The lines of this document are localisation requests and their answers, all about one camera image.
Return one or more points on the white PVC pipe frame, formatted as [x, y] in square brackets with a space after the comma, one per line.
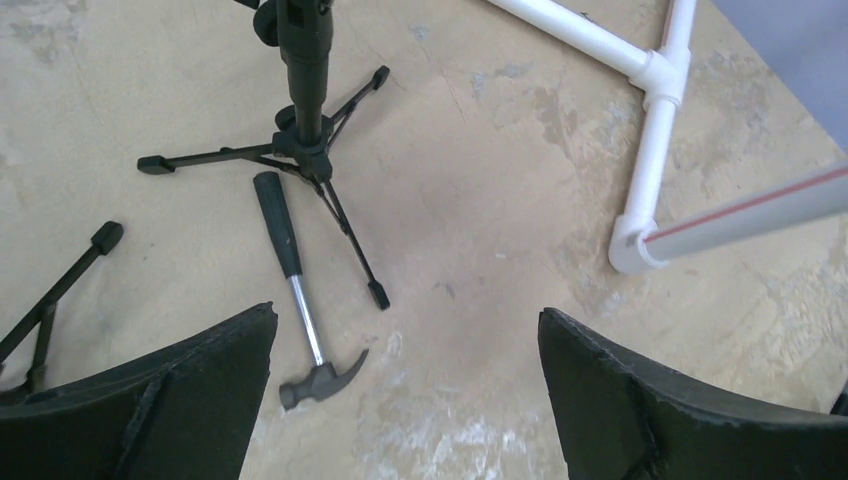
[637, 244]

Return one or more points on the black tripod stand shock mount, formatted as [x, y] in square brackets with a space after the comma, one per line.
[302, 31]

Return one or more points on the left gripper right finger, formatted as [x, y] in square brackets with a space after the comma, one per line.
[621, 415]

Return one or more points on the small claw hammer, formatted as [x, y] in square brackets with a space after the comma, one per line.
[323, 381]

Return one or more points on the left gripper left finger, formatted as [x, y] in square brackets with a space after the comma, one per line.
[186, 411]

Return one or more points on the black tripod stand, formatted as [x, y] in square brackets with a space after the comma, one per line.
[42, 315]

